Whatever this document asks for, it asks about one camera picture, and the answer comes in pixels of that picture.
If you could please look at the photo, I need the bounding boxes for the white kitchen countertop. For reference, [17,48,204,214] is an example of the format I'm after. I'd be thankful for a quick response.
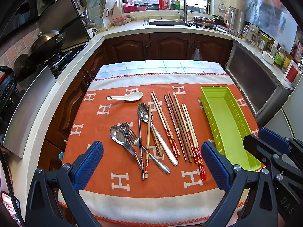
[0,12,295,194]

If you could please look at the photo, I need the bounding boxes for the green plastic utensil tray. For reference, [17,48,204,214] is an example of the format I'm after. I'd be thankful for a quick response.
[201,86,262,171]

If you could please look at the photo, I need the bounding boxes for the glass jug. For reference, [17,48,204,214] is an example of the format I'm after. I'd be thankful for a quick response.
[244,24,260,47]

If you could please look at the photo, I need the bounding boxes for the orange and white printed blanket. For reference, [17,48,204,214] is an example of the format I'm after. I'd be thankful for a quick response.
[58,74,266,226]

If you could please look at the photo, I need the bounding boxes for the smartphone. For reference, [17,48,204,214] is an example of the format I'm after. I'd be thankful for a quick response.
[1,192,21,227]

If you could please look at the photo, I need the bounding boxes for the pink lid food container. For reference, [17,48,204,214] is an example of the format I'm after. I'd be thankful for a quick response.
[112,17,128,26]

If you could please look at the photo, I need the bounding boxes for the large metal spoon ornate handle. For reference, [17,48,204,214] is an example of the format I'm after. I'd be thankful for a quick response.
[138,103,179,166]

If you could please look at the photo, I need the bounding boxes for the bamboo chopstick red band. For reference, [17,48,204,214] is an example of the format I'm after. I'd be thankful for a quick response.
[144,97,152,180]

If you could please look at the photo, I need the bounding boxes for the white plastic bottle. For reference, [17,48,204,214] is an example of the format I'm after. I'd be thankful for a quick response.
[270,40,279,58]

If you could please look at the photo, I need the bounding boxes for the large pink bowl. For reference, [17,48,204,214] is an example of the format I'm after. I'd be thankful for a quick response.
[122,2,138,13]

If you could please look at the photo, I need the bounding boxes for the green label bottle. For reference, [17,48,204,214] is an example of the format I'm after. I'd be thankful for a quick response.
[274,47,286,66]

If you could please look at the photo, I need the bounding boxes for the red label jar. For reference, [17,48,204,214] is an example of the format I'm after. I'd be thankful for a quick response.
[285,60,300,84]

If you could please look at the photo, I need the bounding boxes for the steel electric kettle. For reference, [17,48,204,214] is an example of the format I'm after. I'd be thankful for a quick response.
[224,6,247,39]

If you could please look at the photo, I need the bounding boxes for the large metal spoon plain handle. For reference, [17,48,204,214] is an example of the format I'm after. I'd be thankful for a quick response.
[109,125,142,170]

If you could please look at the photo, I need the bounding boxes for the cream chopstick red striped end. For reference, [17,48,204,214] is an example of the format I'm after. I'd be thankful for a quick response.
[184,104,207,180]
[181,103,198,164]

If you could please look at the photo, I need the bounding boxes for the metal kitchen faucet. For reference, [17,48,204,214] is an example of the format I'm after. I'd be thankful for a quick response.
[175,0,189,22]

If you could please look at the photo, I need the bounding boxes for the wooden cutting board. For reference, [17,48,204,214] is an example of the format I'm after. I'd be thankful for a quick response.
[100,0,118,19]

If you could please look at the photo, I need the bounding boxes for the metal chopstick twisted end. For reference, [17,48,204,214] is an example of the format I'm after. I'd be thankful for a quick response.
[139,120,145,180]
[164,96,187,162]

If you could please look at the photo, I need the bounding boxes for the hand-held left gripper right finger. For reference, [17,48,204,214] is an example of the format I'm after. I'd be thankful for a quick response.
[201,141,280,227]

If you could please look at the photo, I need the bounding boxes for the black gas stove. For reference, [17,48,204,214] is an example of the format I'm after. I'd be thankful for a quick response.
[47,43,90,79]

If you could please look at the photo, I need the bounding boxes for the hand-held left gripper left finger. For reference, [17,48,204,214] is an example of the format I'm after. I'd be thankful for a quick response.
[25,141,105,227]

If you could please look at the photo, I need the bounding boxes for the light wooden chopstick red patterned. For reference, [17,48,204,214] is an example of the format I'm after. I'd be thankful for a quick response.
[153,91,179,159]
[151,92,177,160]

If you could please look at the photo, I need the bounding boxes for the brown wooden kitchen cabinets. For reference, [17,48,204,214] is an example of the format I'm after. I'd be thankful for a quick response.
[38,33,234,171]

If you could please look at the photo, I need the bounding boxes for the dark wok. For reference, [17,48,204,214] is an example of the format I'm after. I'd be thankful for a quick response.
[31,30,67,58]

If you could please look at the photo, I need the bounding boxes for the white bowl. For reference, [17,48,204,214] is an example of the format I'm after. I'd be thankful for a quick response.
[262,51,276,64]

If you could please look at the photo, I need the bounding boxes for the stainless steel cabinet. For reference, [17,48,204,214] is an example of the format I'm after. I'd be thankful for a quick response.
[225,38,294,121]

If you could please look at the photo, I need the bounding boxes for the white ceramic spoon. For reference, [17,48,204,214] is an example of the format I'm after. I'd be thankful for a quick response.
[106,91,144,102]

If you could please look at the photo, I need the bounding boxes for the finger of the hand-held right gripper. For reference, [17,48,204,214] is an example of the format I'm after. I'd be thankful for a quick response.
[258,127,303,166]
[242,134,292,183]

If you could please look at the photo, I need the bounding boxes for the metal fork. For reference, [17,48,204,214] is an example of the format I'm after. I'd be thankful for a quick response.
[127,129,171,174]

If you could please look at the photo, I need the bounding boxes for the black kitchen appliance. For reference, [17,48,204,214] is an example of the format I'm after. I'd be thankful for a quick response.
[0,66,17,128]

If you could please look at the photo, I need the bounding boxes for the light blue tablecloth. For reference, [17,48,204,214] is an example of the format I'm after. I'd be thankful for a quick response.
[95,60,230,81]

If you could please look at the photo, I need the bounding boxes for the brown wooden chopstick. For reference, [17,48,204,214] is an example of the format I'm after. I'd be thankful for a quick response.
[168,92,189,163]
[151,128,162,157]
[174,94,192,163]
[153,128,164,158]

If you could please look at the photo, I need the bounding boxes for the stack of metal pans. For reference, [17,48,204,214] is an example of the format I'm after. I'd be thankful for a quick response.
[192,16,216,27]

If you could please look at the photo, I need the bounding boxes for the stainless steel splash panel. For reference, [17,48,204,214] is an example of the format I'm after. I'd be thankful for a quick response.
[9,66,58,159]

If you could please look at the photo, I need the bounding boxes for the stainless steel sink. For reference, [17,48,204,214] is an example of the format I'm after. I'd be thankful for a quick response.
[143,19,193,27]

